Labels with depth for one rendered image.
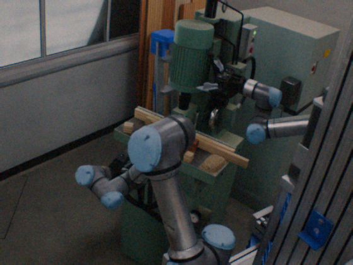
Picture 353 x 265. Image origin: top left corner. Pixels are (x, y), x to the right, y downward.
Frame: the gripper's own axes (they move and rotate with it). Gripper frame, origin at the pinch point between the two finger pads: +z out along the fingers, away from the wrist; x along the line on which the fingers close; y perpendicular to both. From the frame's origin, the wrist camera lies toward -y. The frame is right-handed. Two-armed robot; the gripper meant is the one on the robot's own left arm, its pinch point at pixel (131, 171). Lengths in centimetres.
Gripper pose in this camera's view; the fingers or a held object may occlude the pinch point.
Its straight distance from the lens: 172.2
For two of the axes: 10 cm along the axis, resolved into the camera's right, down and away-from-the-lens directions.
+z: 4.0, 1.0, 9.1
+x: 8.4, 3.5, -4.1
